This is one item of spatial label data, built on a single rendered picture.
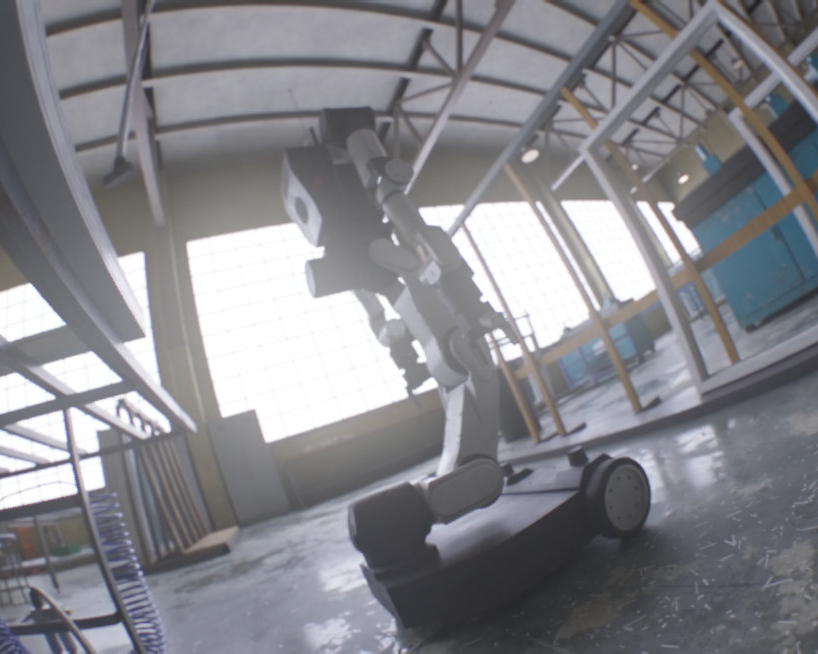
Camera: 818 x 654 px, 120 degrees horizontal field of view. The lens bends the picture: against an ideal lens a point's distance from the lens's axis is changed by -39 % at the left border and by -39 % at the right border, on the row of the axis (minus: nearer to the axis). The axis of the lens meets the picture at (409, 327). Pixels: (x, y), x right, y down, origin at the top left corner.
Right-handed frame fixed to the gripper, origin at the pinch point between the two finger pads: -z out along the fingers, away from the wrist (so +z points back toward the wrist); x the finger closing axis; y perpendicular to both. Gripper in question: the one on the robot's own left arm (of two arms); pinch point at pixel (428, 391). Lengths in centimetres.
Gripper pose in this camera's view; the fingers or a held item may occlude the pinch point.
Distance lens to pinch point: 128.5
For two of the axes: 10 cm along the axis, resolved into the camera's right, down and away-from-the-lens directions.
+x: 7.8, -4.1, 4.7
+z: -5.4, -8.2, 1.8
